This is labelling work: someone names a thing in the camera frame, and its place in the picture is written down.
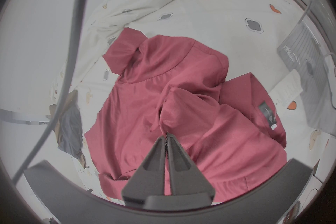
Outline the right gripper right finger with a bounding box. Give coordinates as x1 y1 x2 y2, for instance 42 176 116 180
167 132 216 204

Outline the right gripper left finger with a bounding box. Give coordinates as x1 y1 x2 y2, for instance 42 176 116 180
122 134 167 208

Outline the red shirt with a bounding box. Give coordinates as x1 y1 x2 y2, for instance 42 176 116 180
84 27 288 202

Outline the grey garment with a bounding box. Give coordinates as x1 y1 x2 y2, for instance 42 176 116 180
56 106 84 159

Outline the khaki garment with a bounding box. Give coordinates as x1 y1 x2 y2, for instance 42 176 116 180
48 89 88 168

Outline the bed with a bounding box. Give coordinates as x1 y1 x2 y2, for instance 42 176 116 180
48 0 336 218

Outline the clear plastic box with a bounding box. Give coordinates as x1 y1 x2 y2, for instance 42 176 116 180
269 0 336 137

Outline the white printed quilt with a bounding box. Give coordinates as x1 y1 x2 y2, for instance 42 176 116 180
50 0 218 103

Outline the black cable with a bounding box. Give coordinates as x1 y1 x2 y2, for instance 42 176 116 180
12 0 99 184

